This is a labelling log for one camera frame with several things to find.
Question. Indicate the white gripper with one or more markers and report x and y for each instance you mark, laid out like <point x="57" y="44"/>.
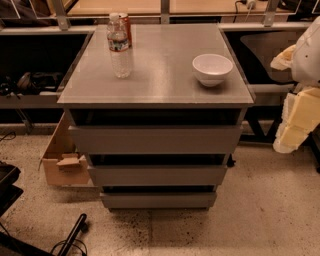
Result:
<point x="307" y="59"/>

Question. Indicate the grey bottom drawer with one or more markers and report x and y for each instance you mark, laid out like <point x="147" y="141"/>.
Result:
<point x="158" y="200"/>

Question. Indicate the grey drawer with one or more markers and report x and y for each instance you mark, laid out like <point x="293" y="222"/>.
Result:
<point x="160" y="175"/>
<point x="158" y="200"/>
<point x="156" y="140"/>

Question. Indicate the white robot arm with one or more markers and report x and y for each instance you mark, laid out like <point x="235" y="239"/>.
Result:
<point x="305" y="67"/>

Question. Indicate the grey drawer cabinet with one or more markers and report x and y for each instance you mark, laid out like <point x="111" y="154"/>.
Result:
<point x="161" y="91"/>

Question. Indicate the grey top drawer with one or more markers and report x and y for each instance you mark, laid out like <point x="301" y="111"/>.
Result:
<point x="156" y="140"/>

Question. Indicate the grey middle drawer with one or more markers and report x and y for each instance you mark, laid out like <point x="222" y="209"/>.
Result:
<point x="160" y="175"/>

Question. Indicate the black office chair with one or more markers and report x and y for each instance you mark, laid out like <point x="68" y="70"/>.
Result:
<point x="267" y="45"/>

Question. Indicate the white ceramic bowl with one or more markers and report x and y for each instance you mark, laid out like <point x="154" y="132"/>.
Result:
<point x="211" y="69"/>

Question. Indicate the red soda can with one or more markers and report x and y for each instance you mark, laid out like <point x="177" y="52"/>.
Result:
<point x="125" y="18"/>

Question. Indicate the clear plastic water bottle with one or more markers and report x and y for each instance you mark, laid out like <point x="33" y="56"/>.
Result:
<point x="118" y="43"/>

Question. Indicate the brown cardboard box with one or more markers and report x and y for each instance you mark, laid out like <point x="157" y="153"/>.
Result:
<point x="63" y="164"/>

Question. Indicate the dark headphones on shelf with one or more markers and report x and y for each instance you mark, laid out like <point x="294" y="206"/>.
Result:
<point x="32" y="83"/>

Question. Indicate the black equipment left floor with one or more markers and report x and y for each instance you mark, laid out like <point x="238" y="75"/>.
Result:
<point x="31" y="231"/>

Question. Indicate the metal shelf frame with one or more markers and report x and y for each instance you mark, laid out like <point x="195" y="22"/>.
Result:
<point x="29" y="44"/>

